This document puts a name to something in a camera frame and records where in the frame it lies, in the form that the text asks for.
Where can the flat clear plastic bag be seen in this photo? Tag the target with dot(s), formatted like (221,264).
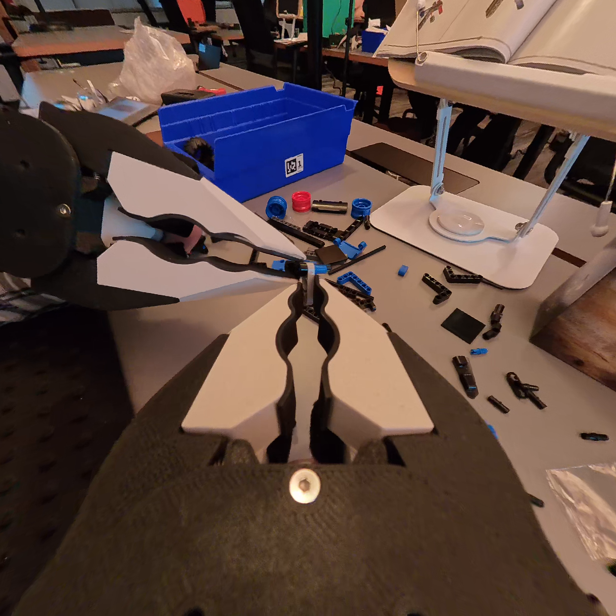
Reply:
(587,505)

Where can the blue flat wing piece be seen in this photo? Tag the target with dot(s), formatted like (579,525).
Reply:
(492,431)

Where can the white book stand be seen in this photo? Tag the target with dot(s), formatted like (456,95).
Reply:
(481,260)

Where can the heap of crossed black beams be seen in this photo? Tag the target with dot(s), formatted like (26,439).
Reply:
(358,298)

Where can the black angled connector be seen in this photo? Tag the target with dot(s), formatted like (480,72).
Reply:
(495,320)

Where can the black flat tile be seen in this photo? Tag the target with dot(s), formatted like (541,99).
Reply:
(329,255)
(463,326)

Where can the black forked pin connector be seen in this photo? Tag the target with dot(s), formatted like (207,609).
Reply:
(524,387)

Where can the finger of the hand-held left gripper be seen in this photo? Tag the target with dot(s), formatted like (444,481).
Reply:
(192,202)
(168,279)

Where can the black rubber tire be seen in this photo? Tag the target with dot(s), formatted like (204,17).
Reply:
(199,151)

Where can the blue angled beam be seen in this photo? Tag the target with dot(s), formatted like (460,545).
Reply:
(353,281)

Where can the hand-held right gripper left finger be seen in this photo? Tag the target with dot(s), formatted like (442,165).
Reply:
(240,385)

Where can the toy set box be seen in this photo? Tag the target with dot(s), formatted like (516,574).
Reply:
(587,327)

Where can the person's left hand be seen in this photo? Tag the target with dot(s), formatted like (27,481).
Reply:
(195,238)

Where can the blue wheel hub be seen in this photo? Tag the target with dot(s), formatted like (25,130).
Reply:
(276,208)
(361,208)

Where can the blue plastic bin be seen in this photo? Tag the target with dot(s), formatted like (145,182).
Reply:
(373,41)
(250,168)

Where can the crumpled clear plastic bag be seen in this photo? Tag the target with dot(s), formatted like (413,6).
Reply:
(149,62)

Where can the black thin axle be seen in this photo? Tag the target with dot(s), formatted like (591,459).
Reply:
(358,259)

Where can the red wheel hub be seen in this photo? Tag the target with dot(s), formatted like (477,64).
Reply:
(302,201)

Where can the blue bracket piece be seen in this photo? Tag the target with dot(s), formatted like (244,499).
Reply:
(349,245)

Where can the dark blue small box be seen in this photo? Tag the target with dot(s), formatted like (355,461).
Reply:
(209,55)

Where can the instruction booklet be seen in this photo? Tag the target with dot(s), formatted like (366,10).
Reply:
(481,29)

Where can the black steel pillar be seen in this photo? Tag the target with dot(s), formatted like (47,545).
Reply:
(313,43)

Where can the grey desk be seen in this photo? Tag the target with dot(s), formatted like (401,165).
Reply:
(558,433)

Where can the black flat case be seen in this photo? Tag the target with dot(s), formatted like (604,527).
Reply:
(187,96)

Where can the black curved panel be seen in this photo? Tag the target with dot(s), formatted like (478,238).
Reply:
(329,206)

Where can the person's left forearm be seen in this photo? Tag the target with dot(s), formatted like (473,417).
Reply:
(19,298)

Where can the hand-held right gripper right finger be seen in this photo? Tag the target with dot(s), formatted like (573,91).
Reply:
(375,385)

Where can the cluster of black straight beams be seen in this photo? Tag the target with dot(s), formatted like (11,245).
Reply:
(313,228)

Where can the light grey angled beam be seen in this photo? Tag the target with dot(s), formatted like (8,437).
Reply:
(312,288)

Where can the black angled beam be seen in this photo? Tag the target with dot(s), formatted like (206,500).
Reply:
(435,288)
(462,276)

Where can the brown wooden table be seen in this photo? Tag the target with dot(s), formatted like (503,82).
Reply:
(96,43)

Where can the black short pin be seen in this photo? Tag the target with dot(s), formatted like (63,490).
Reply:
(498,404)
(594,436)

